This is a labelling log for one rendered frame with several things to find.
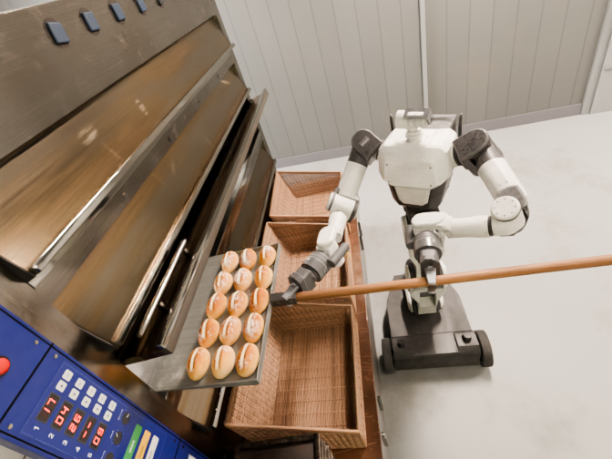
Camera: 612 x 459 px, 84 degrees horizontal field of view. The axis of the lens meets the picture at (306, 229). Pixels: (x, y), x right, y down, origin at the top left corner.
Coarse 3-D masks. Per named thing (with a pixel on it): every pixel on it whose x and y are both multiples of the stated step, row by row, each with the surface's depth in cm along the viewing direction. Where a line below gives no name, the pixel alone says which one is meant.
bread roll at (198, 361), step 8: (192, 352) 100; (200, 352) 100; (208, 352) 102; (192, 360) 98; (200, 360) 99; (208, 360) 100; (192, 368) 97; (200, 368) 98; (208, 368) 100; (192, 376) 97; (200, 376) 98
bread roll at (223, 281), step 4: (220, 272) 124; (224, 272) 124; (228, 272) 126; (220, 276) 122; (224, 276) 123; (228, 276) 124; (216, 280) 122; (220, 280) 121; (224, 280) 121; (228, 280) 122; (232, 280) 125; (216, 284) 121; (220, 284) 121; (224, 284) 121; (228, 284) 122; (216, 288) 121; (220, 288) 120; (224, 288) 121; (228, 288) 122; (220, 292) 121; (224, 292) 121
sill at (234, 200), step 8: (256, 136) 228; (256, 144) 222; (248, 152) 211; (248, 160) 202; (248, 168) 198; (240, 176) 190; (240, 184) 183; (232, 192) 178; (240, 192) 181; (232, 200) 172; (232, 208) 167; (224, 216) 163; (232, 216) 165; (224, 224) 157; (224, 232) 153; (216, 240) 149; (224, 240) 152; (216, 248) 145; (160, 392) 99; (168, 392) 99; (168, 400) 99
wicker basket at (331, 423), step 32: (288, 320) 169; (320, 320) 168; (352, 320) 153; (320, 352) 161; (352, 352) 142; (288, 384) 153; (320, 384) 150; (352, 384) 146; (256, 416) 137; (288, 416) 143; (320, 416) 140; (352, 416) 136
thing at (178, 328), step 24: (240, 120) 193; (216, 168) 154; (240, 168) 146; (216, 192) 134; (192, 216) 128; (192, 240) 113; (168, 264) 109; (168, 288) 99; (192, 288) 94; (144, 312) 95; (144, 336) 87; (120, 360) 85; (144, 360) 84
